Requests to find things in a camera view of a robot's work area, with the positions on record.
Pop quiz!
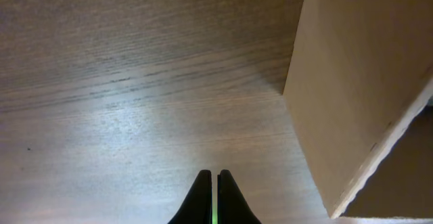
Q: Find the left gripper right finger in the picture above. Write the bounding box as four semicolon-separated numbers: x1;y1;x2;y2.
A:
217;169;261;224

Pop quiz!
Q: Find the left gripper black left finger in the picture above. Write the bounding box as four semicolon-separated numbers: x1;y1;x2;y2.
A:
168;170;212;224

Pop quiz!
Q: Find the brown cardboard box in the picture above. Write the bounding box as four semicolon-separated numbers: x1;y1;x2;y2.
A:
283;0;432;219

